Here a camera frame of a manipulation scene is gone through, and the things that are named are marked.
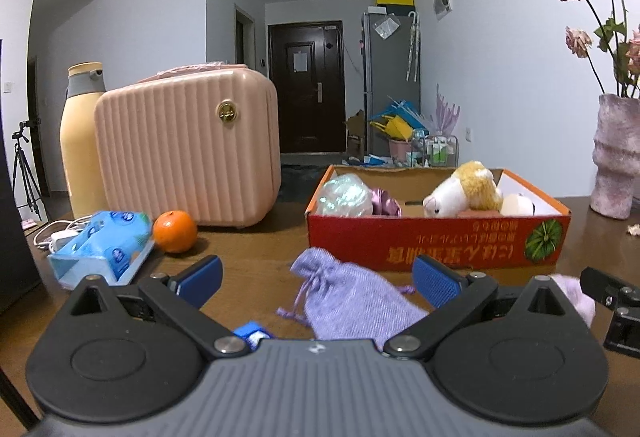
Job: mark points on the pink cloth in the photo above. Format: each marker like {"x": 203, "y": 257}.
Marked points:
{"x": 200, "y": 67}

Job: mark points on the orange and white cardboard box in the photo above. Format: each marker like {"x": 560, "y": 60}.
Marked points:
{"x": 440, "y": 242}

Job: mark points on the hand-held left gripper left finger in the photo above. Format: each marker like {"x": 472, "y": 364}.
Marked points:
{"x": 202, "y": 278}

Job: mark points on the grey refrigerator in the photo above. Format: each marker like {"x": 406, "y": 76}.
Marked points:
{"x": 390, "y": 77}

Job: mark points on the dark brown entrance door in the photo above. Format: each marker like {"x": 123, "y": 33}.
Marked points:
{"x": 306, "y": 92}

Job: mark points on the blue and yellow bags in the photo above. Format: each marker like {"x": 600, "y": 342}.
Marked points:
{"x": 397, "y": 122}

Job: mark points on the white round soft toy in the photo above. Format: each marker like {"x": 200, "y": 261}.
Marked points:
{"x": 517, "y": 206}

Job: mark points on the white and tan plush toy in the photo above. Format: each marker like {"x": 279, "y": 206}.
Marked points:
{"x": 465, "y": 189}

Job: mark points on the black camera tripod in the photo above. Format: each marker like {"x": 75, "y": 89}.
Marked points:
{"x": 25, "y": 167}

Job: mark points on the large dark panel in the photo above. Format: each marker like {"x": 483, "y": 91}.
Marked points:
{"x": 12, "y": 242}

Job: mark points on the purple decorative branches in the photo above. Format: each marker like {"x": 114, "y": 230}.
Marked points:
{"x": 446, "y": 114}

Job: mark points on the small blue object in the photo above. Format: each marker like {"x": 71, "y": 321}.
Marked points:
{"x": 250, "y": 333}

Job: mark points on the cream bottle with grey lid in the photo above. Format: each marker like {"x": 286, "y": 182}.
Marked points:
{"x": 80, "y": 142}

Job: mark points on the pale pink fluffy ball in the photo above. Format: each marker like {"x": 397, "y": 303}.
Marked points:
{"x": 575, "y": 299}

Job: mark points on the pink fuzzy vase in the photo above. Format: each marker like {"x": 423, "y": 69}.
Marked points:
{"x": 617, "y": 157}

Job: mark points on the pink bucket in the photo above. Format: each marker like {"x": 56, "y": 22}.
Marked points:
{"x": 400, "y": 149}

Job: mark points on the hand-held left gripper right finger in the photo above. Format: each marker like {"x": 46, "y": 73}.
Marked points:
{"x": 435, "y": 284}

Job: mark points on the fallen pink petal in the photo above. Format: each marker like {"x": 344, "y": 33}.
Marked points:
{"x": 634, "y": 230}

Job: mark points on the blue tissue pack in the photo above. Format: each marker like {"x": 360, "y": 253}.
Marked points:
{"x": 100, "y": 242}

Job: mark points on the orange fruit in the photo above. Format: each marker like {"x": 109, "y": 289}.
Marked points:
{"x": 174, "y": 232}

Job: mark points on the metal rolling cart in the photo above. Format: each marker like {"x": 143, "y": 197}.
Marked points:
{"x": 437, "y": 151}

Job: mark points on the side door frame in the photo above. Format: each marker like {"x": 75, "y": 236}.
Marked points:
{"x": 244, "y": 77}

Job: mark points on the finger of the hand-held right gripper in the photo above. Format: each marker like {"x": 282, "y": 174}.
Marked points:
{"x": 622, "y": 334}
{"x": 607, "y": 286}

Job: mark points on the clear plastic bag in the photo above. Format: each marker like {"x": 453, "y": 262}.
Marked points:
{"x": 387, "y": 26}

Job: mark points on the yellow and black box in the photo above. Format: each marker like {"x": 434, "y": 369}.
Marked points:
{"x": 395, "y": 1}

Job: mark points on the pink ribbed suitcase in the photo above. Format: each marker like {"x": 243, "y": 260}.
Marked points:
{"x": 185, "y": 152}

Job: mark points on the iridescent mesh puff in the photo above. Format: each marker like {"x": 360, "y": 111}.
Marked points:
{"x": 345, "y": 197}

